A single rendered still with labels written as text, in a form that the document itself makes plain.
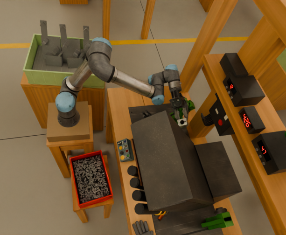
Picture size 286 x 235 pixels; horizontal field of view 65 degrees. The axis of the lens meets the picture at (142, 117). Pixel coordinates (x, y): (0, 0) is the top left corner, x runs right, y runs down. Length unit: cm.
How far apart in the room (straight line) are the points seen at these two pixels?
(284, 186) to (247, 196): 178
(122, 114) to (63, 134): 45
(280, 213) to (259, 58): 66
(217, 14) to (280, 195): 100
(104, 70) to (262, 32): 76
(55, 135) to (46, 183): 96
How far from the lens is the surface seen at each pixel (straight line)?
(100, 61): 120
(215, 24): 153
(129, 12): 421
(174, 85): 137
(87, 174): 156
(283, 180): 114
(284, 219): 108
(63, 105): 148
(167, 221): 154
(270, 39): 115
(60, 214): 243
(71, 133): 162
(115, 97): 181
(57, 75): 194
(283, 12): 112
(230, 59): 125
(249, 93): 117
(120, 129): 166
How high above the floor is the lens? 238
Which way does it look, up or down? 58 degrees down
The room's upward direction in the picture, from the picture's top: 17 degrees clockwise
